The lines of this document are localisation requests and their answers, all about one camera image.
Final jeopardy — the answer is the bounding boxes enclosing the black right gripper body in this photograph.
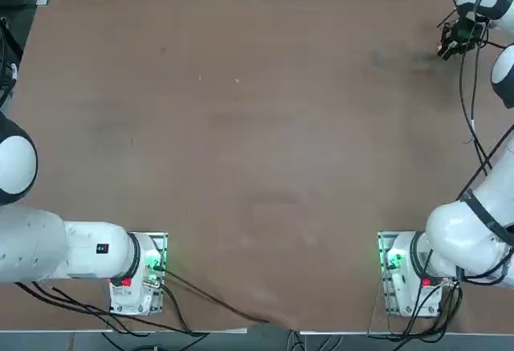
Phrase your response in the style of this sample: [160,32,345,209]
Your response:
[452,15,485,53]

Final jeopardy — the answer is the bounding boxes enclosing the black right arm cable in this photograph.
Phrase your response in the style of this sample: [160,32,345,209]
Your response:
[457,41,514,203]

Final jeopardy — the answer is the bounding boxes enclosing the black cables at right base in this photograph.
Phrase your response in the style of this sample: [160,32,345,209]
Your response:
[384,278,463,337]

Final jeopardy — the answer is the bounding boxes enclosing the dark cable at left base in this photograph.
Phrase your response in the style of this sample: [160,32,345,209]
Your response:
[159,267,271,324]

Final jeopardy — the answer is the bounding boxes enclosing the black cables under left arm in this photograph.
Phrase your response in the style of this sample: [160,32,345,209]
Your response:
[14,280,204,335]

